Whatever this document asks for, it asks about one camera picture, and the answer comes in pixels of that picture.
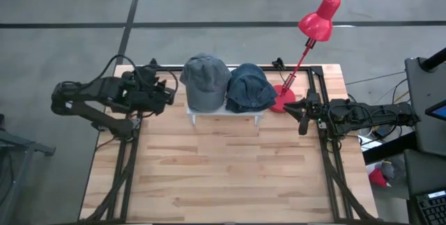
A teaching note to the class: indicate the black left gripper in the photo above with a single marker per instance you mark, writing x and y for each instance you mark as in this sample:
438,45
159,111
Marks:
146,92

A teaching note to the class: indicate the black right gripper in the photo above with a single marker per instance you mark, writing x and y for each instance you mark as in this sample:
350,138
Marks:
312,104

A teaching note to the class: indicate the grey baseball cap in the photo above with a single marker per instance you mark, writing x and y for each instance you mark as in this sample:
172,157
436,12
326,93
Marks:
205,82

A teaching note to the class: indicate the dark blue denim cap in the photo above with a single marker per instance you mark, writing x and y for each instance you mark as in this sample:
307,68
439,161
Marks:
251,84

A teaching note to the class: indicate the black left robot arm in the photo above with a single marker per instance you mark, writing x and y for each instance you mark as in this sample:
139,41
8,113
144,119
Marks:
90,96

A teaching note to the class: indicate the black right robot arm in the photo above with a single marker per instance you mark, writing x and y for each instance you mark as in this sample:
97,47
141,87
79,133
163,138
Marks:
366,115

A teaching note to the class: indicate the white metal shelf rack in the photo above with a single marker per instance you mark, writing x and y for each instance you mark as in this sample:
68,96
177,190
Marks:
223,115

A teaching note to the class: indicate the red desk lamp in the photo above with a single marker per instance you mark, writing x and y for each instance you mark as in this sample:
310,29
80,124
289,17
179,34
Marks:
317,23

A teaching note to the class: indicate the red and grey bag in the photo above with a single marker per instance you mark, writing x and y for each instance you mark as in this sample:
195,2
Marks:
378,178

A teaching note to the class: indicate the dark grey desk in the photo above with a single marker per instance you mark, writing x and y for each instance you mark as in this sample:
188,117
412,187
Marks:
418,113

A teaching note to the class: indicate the dark grey cabinet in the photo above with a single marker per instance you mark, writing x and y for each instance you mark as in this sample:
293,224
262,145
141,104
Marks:
418,172

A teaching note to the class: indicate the blue tablet screen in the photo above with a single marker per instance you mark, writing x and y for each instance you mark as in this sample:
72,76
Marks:
439,111

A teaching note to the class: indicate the black pole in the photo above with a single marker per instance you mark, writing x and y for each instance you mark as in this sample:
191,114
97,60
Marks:
433,61

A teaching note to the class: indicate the grey metal stand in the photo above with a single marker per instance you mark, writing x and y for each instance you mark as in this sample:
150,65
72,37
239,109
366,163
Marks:
21,148

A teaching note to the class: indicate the black keyboard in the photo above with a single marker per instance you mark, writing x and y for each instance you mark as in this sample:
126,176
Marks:
433,209

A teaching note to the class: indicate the black clamp mount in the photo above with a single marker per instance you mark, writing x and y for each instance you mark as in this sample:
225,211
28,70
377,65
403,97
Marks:
277,64

